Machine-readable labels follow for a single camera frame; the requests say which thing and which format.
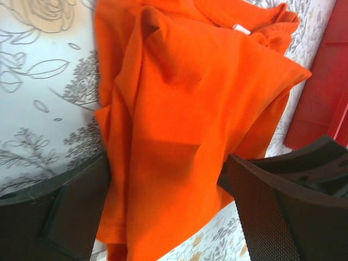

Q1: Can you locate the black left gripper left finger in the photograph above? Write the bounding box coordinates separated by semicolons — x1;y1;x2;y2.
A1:
1;153;110;260

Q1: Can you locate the orange t shirt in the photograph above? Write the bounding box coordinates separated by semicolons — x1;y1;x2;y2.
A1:
95;1;310;260

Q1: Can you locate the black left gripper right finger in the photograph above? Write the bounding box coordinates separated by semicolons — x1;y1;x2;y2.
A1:
219;136;347;260

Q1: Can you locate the red plastic bin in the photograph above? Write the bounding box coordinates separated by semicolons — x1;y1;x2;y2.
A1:
284;0;347;150

